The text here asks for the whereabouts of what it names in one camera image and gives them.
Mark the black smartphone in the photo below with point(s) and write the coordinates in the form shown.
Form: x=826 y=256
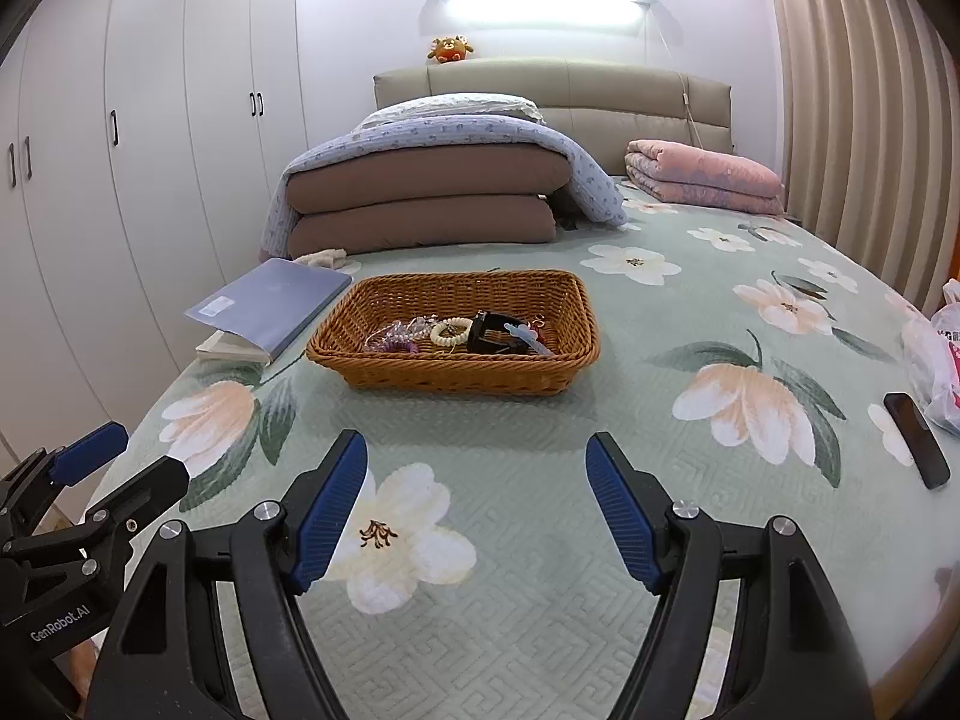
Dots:
x=919 y=439

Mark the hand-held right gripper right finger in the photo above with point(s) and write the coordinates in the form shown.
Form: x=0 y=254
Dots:
x=622 y=517

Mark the white pillow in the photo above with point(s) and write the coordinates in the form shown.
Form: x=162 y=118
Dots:
x=450 y=105

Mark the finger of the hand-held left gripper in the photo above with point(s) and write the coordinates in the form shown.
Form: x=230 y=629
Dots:
x=146 y=484
x=90 y=454

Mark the wall light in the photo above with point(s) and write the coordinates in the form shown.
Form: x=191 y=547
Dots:
x=540 y=4

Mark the brown wicker basket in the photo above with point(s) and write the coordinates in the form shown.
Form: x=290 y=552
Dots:
x=450 y=379

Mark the beige curtain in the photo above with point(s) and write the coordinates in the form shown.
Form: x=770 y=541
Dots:
x=862 y=112

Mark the cream fluffy cloth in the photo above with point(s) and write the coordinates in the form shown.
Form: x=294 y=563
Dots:
x=326 y=259

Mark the white plastic bag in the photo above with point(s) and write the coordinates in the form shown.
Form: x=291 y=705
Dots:
x=937 y=367

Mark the brown folded quilt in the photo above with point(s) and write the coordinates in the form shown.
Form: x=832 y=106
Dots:
x=420 y=187

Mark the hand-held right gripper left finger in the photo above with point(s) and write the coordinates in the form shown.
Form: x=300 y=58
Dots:
x=330 y=517

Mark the pink folded quilt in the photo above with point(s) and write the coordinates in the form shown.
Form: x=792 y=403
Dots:
x=697 y=172

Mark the light blue hair clip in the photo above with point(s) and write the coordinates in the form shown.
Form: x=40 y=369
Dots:
x=525 y=337

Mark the blue folder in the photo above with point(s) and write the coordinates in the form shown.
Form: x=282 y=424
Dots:
x=270 y=300

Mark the black wrist watch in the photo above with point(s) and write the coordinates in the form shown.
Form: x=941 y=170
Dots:
x=484 y=337

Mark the white book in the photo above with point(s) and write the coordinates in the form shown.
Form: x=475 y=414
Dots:
x=229 y=349

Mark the beige padded headboard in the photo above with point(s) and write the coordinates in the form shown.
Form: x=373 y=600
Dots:
x=615 y=97

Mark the white wardrobe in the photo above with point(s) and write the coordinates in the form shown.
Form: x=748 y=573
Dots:
x=135 y=165

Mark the orange plush toy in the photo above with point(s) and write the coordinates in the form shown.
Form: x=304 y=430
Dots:
x=448 y=50

